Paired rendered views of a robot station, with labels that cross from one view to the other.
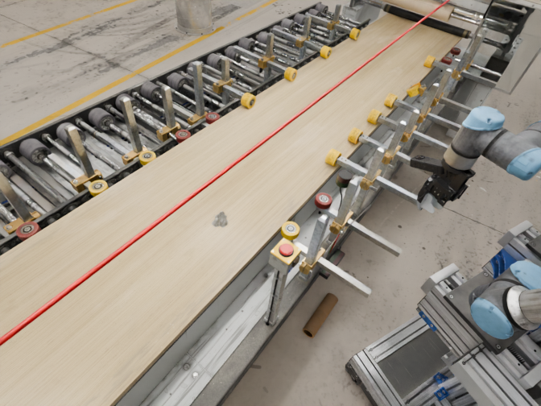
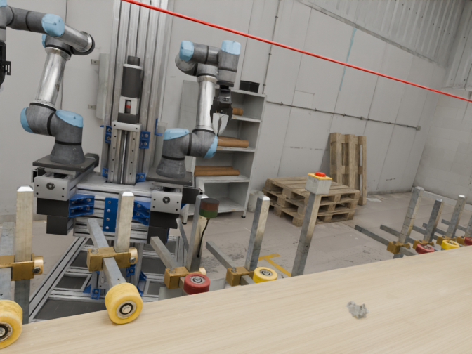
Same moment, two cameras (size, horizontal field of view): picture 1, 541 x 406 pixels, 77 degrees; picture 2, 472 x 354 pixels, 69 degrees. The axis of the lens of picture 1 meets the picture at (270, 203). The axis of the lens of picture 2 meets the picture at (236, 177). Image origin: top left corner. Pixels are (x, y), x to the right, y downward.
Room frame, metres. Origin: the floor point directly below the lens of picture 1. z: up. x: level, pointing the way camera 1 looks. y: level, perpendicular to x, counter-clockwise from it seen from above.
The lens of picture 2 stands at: (1.94, 0.22, 1.47)
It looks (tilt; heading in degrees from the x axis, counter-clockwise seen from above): 13 degrees down; 206
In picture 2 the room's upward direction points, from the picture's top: 10 degrees clockwise
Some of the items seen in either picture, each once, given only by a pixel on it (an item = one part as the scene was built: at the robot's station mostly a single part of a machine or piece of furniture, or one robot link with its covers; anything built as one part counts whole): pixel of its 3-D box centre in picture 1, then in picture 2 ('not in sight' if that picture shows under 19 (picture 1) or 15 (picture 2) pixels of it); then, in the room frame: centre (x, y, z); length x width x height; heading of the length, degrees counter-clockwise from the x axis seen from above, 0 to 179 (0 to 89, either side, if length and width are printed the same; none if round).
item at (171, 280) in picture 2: (340, 221); (185, 277); (1.04, -0.34, 0.85); 0.14 x 0.06 x 0.05; 149
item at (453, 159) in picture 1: (461, 155); (225, 76); (0.73, -0.48, 1.54); 0.08 x 0.08 x 0.05
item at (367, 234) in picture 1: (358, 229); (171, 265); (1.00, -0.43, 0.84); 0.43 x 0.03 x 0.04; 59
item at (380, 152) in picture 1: (366, 185); (119, 265); (1.23, -0.46, 0.92); 0.04 x 0.04 x 0.48; 59
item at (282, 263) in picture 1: (284, 257); (317, 185); (0.58, -0.07, 1.18); 0.07 x 0.07 x 0.08; 59
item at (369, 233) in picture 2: not in sight; (387, 242); (-0.05, 0.25, 0.84); 0.44 x 0.03 x 0.04; 59
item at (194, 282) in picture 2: (321, 205); (194, 294); (1.11, -0.25, 0.85); 0.08 x 0.08 x 0.11
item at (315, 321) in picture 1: (320, 314); not in sight; (0.93, -0.41, 0.04); 0.30 x 0.08 x 0.08; 149
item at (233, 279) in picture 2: (311, 259); (244, 274); (0.82, -0.21, 0.82); 0.14 x 0.06 x 0.05; 149
